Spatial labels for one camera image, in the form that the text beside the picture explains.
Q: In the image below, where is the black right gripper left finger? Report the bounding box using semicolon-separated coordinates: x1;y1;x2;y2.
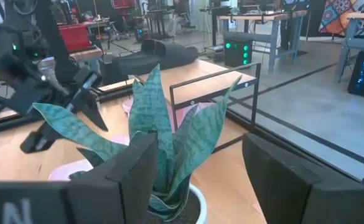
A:
65;131;159;224

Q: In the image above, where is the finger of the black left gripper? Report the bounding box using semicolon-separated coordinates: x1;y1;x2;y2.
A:
19;104;77;154
75;91;110;132

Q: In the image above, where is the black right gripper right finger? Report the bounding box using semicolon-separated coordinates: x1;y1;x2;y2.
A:
242;133;364;224

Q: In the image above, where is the salmon pink slide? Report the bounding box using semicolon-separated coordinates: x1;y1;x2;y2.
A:
47;135;129;182

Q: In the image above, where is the green snake plant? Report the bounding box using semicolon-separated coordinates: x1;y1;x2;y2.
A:
32;63;243;222

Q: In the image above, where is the red tool cabinet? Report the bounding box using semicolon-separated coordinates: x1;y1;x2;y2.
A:
58;23;93;54

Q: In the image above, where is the white plant pot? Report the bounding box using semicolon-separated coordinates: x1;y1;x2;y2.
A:
144;183;208;224

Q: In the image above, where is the computer tower with green lights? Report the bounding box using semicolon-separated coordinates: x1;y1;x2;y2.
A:
223;32;254;68

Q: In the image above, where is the colourful patchwork quilt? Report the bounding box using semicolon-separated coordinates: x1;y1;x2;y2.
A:
318;0;364;37

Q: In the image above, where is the black metal rig frame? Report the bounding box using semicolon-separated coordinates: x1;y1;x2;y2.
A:
0;86;364;189

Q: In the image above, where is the wooden shelf with black frame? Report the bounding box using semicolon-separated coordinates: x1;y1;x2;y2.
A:
97;58;262;133

